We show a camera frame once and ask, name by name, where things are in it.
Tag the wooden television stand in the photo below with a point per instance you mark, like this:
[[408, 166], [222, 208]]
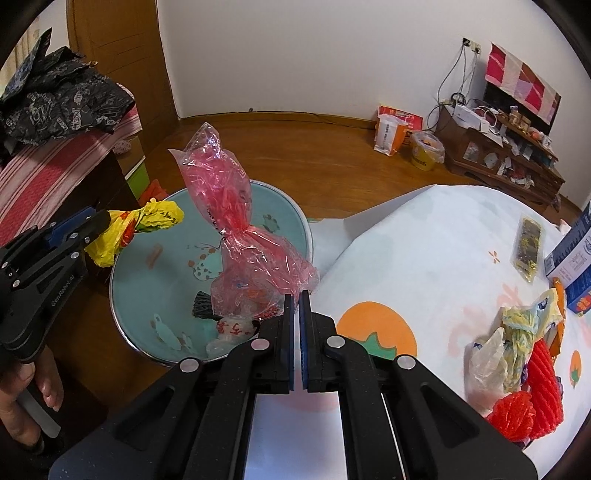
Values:
[[461, 147]]

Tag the teal enamel basin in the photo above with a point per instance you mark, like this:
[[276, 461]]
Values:
[[175, 286]]

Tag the yellow bucket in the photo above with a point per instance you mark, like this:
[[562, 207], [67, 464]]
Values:
[[427, 152]]

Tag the white translucent plastic bag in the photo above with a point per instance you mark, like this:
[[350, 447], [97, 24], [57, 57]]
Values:
[[487, 369]]

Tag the orange cardboard box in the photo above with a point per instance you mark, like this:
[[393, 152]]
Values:
[[413, 120]]

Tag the person's left hand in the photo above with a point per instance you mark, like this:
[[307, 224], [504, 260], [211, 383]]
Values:
[[48, 383]]

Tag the white paper bag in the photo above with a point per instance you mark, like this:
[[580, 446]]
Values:
[[388, 136]]

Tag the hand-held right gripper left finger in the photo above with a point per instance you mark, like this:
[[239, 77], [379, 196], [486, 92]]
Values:
[[290, 350]]

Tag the white flat box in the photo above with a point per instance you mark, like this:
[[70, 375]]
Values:
[[471, 117]]

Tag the green storage drawer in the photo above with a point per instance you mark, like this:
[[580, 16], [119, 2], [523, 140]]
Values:
[[137, 180]]

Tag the pink plastic bag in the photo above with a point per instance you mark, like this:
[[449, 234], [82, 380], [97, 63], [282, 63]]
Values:
[[231, 203]]

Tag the red foam net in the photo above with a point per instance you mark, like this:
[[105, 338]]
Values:
[[545, 387]]

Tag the television with red cloth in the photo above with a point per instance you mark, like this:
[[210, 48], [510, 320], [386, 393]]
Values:
[[517, 74]]

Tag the wall socket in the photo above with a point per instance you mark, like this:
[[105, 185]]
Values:
[[472, 45]]

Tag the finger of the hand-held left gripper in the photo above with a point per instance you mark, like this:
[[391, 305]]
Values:
[[87, 233], [69, 225]]

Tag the pale yellow plastic bag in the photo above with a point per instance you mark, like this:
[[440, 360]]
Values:
[[519, 327]]

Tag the dark printed cloth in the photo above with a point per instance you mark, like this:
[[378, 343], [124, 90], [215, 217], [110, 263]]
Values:
[[60, 106]]

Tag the blue milk carton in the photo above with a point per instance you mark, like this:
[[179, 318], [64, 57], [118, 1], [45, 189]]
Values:
[[581, 300]]

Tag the wooden door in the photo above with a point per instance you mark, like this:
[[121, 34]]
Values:
[[129, 60]]

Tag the green snack packet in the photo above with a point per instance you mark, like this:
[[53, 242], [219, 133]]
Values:
[[528, 249]]

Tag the dark grey foam net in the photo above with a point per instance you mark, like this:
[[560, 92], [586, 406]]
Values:
[[203, 305]]

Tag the white milk carton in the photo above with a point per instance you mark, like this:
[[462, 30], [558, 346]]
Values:
[[577, 263]]

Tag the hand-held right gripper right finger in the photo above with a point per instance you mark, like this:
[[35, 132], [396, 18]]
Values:
[[302, 350]]

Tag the pink striped cloth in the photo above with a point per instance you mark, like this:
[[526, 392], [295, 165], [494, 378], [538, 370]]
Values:
[[55, 170]]

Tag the dark wooden cabinet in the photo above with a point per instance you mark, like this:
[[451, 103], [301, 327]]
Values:
[[111, 184]]

